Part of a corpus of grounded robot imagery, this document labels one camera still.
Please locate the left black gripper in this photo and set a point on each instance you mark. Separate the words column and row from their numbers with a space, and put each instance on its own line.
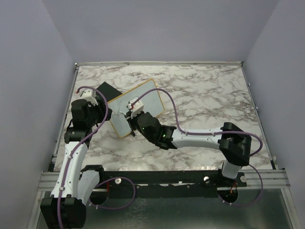
column 101, row 108

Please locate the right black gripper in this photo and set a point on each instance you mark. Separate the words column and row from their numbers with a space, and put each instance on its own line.
column 130, row 120

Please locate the yellow framed whiteboard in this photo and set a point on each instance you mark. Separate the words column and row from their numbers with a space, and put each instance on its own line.
column 152, row 104

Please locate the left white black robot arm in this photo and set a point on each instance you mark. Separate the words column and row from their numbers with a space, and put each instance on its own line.
column 65, row 208

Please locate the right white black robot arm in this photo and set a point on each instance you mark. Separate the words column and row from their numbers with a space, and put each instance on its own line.
column 232, row 141

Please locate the black rectangular pad upper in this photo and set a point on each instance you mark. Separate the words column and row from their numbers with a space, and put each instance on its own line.
column 108, row 91

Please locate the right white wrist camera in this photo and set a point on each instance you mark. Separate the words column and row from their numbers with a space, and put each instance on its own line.
column 135, row 105

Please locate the black mounting rail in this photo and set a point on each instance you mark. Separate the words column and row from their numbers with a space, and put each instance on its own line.
column 173, row 184

